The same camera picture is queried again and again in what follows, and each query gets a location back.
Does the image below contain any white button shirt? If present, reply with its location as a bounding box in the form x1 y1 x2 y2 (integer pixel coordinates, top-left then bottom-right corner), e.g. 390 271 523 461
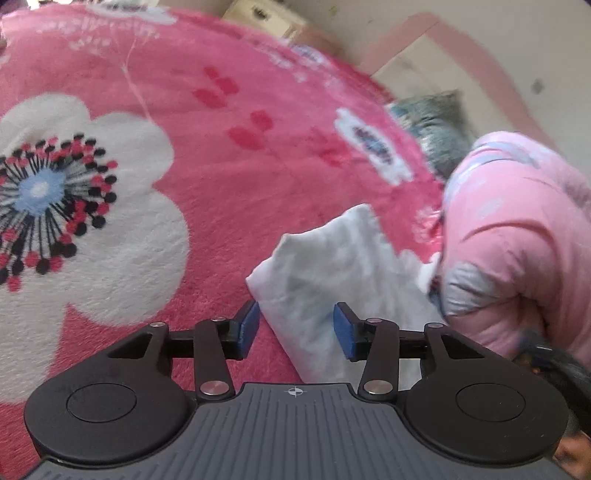
245 204 442 386

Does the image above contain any person right hand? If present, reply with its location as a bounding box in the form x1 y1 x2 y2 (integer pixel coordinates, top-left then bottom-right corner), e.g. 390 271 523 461
554 432 591 480

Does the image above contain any pink quilted comforter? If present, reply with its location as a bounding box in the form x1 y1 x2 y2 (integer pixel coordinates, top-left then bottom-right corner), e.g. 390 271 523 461
439 131 590 366

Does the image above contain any pink floral bed blanket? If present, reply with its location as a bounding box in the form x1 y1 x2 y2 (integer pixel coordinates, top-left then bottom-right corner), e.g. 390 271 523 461
1 4 439 479

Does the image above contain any green patterned pillow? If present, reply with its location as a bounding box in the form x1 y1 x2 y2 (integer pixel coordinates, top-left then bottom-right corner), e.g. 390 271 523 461
387 90 474 182

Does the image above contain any pink white headboard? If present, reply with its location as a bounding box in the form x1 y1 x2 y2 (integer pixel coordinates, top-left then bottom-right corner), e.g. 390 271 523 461
359 12 555 148

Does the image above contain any cream wooden nightstand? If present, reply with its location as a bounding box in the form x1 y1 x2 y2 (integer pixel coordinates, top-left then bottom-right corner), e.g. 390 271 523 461
221 0 343 52

